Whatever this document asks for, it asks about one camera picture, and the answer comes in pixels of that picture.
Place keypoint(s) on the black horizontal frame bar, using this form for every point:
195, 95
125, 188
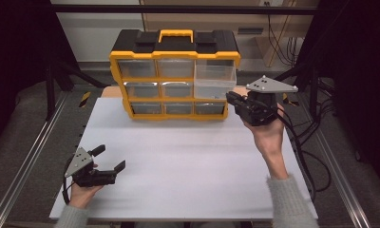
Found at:
178, 9

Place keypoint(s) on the yellow black organizer case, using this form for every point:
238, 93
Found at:
175, 44

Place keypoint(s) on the black metal stand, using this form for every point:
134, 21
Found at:
313, 95
50, 95

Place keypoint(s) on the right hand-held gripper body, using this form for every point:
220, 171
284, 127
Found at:
262, 104

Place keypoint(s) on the clear plastic drawer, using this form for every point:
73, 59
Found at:
215, 80

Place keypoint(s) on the person's right hand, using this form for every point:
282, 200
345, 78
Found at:
270, 142

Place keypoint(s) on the black curtain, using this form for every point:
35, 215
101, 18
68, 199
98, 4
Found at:
17, 63
362, 79

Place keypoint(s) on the aluminium rail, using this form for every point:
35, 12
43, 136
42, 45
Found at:
337, 171
29, 155

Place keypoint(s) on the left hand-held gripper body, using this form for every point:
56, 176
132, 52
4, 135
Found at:
79, 161

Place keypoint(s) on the set of clear organizer drawers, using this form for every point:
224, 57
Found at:
175, 68

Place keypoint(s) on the person's left hand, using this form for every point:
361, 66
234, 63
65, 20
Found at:
82, 196

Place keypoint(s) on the yellow black tape marker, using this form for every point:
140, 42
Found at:
85, 99
288, 100

